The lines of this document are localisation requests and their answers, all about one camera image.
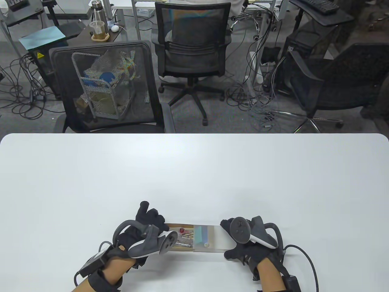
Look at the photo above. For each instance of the person's left hand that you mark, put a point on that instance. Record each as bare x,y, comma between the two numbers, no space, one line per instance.
149,216

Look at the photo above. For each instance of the person's right hand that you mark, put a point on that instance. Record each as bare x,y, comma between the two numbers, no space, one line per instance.
252,252

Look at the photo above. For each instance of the clear red-tipped pen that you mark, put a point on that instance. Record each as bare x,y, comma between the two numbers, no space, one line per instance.
184,231

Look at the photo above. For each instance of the clear grey-grip gel pen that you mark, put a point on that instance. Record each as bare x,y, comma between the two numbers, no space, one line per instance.
184,242

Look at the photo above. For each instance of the kraft pull-out pencil case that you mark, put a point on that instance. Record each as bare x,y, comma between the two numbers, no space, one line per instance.
209,240

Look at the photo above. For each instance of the blue binder clip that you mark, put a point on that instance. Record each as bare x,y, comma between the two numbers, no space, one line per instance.
208,233

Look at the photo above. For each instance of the green binder clip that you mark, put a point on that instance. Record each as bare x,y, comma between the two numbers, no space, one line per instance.
199,234

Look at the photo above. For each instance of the person's left forearm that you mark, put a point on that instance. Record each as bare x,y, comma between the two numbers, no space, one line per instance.
106,275

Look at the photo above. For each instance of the grey right hand controller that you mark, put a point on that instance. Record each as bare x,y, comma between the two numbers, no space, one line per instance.
252,232

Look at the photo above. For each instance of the grey hand controller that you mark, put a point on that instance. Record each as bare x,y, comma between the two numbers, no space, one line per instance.
252,232
149,243

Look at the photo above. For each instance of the grey left hand controller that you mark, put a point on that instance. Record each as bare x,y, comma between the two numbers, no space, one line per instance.
149,243

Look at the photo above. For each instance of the black mesh armchair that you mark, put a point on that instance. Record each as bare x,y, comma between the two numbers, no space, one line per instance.
60,76

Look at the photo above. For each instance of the black cabinet yellow label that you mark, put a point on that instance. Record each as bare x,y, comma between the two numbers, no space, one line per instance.
45,70

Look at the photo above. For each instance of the dark brown side desk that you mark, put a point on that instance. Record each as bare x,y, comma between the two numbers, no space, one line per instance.
117,36

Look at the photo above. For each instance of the black mesh swivel chair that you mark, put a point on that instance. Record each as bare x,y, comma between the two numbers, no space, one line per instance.
194,36

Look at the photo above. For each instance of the black chrome-base office chair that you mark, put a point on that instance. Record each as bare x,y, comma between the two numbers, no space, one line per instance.
349,91

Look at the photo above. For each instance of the glass cup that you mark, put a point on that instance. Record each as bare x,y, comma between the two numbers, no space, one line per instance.
98,30

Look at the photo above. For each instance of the teal sheet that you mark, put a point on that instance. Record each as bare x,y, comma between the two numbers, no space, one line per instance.
42,38

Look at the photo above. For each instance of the steel-lid water bottle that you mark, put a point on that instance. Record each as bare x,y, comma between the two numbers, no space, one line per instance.
98,12

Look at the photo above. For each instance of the black stand tray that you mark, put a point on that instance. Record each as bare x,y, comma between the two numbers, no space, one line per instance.
21,13

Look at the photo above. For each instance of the black keyboard tray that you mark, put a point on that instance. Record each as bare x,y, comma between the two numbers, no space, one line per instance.
334,18

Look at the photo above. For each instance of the black keyboard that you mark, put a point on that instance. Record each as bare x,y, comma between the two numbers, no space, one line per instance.
320,6

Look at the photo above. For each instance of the black right wrist mount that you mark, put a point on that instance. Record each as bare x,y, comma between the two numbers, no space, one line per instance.
288,279

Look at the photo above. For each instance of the black wrist mount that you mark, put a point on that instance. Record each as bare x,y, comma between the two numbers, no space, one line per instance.
288,279
94,264

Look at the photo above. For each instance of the black left wrist mount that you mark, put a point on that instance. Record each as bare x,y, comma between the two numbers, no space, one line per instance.
94,264

